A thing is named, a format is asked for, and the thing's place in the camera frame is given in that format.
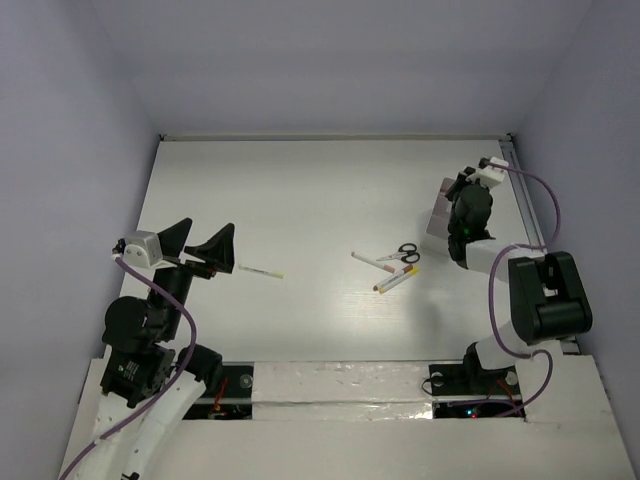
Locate pink white marker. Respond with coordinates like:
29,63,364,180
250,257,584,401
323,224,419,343
351,251,396,273

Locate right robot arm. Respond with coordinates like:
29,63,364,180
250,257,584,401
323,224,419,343
445,157,593,394

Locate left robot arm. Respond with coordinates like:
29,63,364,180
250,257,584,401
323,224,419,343
74,218,235,479

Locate white compartment pen holder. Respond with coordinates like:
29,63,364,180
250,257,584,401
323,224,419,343
421,177,454,258

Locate yellow tipped white marker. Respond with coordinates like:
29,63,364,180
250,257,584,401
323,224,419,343
378,267,420,294

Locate brown tipped white marker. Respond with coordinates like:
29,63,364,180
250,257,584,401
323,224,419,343
373,264,413,291

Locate white front platform board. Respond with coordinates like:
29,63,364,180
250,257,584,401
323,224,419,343
58,353,630,480

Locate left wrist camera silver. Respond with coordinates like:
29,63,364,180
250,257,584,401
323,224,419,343
112,230,169,270

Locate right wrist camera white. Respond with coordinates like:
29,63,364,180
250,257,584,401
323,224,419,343
479,157,509,190

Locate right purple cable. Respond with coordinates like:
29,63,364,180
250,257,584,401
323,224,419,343
449,164,562,418

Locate purple cable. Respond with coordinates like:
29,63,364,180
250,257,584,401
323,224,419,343
61,257,197,480
449,164,562,418

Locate black handled scissors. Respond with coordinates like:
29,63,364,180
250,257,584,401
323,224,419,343
377,242,421,264

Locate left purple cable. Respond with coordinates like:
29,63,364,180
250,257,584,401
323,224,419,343
61,257,197,480

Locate right side aluminium rail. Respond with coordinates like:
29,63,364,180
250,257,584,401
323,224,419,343
499,139,592,345

